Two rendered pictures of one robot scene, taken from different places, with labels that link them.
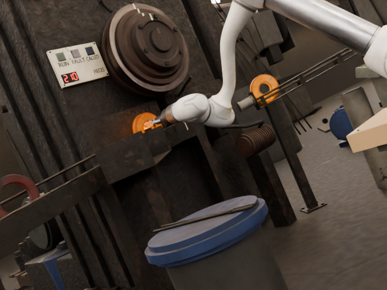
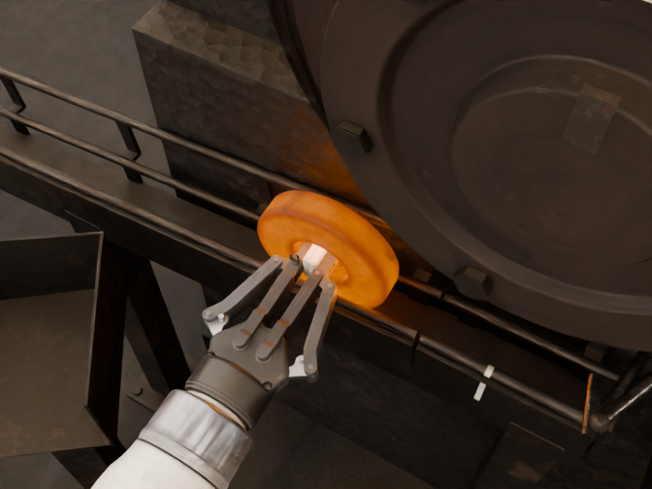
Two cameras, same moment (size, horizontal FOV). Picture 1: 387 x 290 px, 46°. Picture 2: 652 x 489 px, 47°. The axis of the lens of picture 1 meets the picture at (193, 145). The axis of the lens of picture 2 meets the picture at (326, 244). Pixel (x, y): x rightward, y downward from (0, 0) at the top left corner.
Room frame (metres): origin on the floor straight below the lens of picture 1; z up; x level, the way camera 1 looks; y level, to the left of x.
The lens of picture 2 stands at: (2.04, -0.24, 1.40)
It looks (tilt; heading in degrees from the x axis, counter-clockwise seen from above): 56 degrees down; 71
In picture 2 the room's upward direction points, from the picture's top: straight up
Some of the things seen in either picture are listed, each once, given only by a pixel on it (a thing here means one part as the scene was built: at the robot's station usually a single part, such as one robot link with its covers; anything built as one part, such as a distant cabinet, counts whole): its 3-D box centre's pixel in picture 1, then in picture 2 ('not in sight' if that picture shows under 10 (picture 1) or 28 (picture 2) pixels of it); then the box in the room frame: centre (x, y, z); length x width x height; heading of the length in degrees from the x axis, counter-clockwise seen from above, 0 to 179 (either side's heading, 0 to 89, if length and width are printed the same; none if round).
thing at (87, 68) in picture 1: (79, 64); not in sight; (2.17, 0.35, 1.15); 0.26 x 0.02 x 0.18; 131
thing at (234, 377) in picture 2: (166, 117); (243, 370); (2.06, 0.06, 0.75); 0.09 x 0.08 x 0.07; 41
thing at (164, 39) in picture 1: (158, 41); (579, 149); (2.24, -0.04, 1.11); 0.28 x 0.06 x 0.28; 131
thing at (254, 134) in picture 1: (270, 175); not in sight; (2.43, -0.32, 0.27); 0.22 x 0.13 x 0.53; 131
